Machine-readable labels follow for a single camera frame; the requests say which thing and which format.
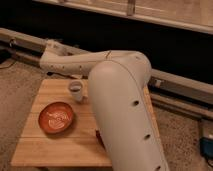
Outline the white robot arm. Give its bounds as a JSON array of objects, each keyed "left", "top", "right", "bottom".
[{"left": 40, "top": 40, "right": 170, "bottom": 171}]

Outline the white cup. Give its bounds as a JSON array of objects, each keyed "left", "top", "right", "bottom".
[{"left": 68, "top": 81, "right": 83, "bottom": 102}]

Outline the orange ceramic bowl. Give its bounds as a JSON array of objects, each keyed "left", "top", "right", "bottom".
[{"left": 38, "top": 102, "right": 74, "bottom": 134}]

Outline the wooden table board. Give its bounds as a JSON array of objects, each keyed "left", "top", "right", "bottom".
[{"left": 10, "top": 78, "right": 167, "bottom": 168}]

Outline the blue object on floor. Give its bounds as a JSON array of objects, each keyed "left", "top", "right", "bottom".
[{"left": 200, "top": 137, "right": 213, "bottom": 159}]

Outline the metal floor rail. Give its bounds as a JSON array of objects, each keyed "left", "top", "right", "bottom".
[{"left": 0, "top": 28, "right": 213, "bottom": 119}]

